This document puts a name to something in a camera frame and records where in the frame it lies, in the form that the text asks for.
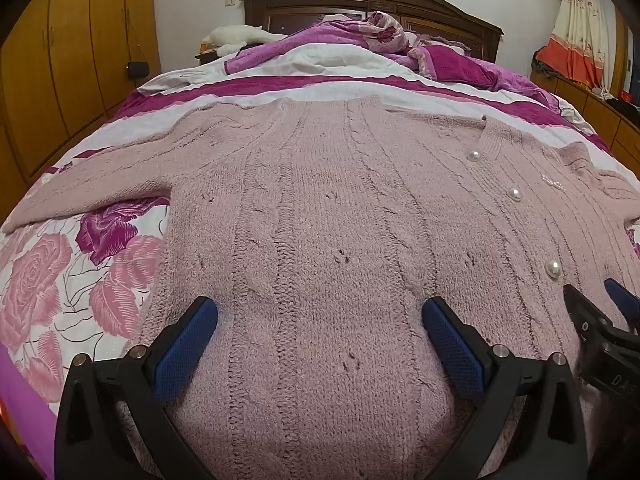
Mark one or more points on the crumpled pink purple quilt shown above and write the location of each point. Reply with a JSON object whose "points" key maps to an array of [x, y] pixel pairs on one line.
{"points": [[450, 65]]}

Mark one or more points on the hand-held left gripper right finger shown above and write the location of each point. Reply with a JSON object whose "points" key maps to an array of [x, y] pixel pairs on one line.
{"points": [[452, 345]]}

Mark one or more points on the small black bag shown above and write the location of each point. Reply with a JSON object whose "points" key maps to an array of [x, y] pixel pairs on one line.
{"points": [[137, 69]]}

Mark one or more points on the pink knit cardigan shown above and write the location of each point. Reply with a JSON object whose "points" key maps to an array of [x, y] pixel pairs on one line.
{"points": [[320, 210]]}

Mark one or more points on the wooden wardrobe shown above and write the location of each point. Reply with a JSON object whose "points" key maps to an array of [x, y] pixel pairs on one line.
{"points": [[75, 35]]}

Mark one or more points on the dark wooden nightstand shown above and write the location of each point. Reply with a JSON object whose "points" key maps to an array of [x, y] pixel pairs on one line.
{"points": [[207, 59]]}

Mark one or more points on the floral striped bed sheet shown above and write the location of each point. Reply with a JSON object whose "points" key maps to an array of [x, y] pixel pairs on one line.
{"points": [[50, 280]]}

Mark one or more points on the orange and white curtain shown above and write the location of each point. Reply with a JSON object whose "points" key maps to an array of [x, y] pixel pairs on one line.
{"points": [[575, 55]]}

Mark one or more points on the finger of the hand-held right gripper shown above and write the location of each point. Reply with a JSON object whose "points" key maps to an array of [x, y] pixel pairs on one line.
{"points": [[622, 297], [580, 307]]}

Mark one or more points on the white goose plush toy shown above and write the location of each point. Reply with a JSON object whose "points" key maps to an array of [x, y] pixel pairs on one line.
{"points": [[230, 35]]}

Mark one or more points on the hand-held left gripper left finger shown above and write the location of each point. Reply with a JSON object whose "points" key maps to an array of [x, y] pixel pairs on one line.
{"points": [[185, 350]]}

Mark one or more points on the wooden side cabinet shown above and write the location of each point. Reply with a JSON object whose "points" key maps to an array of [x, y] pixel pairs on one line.
{"points": [[600, 110]]}

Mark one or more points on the dark cloth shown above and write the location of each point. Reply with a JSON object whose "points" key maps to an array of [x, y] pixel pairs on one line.
{"points": [[545, 66]]}

